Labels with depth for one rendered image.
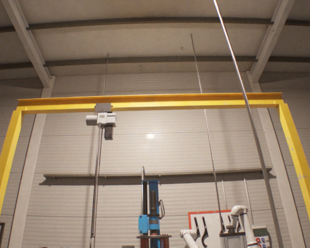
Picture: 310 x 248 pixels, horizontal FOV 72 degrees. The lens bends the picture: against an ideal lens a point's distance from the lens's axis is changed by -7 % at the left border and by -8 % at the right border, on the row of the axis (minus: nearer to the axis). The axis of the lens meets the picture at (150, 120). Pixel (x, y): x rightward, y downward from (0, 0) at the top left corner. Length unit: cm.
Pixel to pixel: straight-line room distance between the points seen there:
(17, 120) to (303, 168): 519
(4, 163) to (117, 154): 314
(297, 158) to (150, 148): 375
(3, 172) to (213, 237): 473
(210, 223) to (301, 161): 278
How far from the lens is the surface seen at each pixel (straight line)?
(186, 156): 646
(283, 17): 704
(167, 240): 389
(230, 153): 678
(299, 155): 454
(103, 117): 415
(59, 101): 473
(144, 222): 428
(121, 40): 716
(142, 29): 692
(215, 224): 617
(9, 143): 462
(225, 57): 781
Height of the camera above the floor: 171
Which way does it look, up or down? 29 degrees up
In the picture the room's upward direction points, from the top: 2 degrees counter-clockwise
